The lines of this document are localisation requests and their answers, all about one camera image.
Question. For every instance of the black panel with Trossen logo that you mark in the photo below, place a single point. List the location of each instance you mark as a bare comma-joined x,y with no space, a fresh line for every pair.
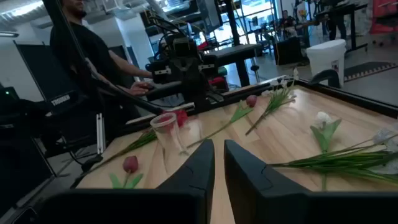
46,74

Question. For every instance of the black standing desk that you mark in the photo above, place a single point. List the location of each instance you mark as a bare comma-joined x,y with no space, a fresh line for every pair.
353,28

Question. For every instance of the person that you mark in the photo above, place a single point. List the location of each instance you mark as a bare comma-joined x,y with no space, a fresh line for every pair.
90,53
287,21

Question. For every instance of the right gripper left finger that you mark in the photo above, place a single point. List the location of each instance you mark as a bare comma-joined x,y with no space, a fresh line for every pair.
199,168

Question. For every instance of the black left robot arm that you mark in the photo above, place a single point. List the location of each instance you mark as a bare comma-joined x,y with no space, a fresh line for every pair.
174,43

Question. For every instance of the red flower spray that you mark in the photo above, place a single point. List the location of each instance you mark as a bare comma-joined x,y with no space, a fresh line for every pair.
182,116

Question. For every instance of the person's hand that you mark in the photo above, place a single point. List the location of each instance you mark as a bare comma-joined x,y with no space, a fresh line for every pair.
138,88

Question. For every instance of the white tulip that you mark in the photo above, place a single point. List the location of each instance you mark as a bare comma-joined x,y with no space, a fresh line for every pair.
323,117

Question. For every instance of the black yellow-striped floor mat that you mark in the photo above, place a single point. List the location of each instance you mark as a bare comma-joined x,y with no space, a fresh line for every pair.
370,70

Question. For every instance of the silver aluminium extrusion bar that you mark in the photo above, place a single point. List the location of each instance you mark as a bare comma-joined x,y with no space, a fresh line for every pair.
100,133

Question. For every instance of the white trash bin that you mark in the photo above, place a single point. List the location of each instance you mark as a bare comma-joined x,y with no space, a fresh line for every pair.
326,59

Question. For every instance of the black box on floor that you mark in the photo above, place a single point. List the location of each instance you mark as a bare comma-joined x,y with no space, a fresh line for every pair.
287,51

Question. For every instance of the black diagonal frame pole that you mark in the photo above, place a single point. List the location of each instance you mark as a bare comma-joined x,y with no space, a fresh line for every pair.
56,12

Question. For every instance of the clear glass vase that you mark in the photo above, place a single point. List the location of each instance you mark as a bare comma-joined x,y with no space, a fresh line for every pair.
169,137

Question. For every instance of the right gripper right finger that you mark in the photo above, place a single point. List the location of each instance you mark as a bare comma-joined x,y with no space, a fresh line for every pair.
245,174

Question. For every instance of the white flower spray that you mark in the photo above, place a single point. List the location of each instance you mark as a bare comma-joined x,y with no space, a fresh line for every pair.
342,161
275,102

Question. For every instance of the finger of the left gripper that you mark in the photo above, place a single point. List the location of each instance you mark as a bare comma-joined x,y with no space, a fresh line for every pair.
192,70
182,70

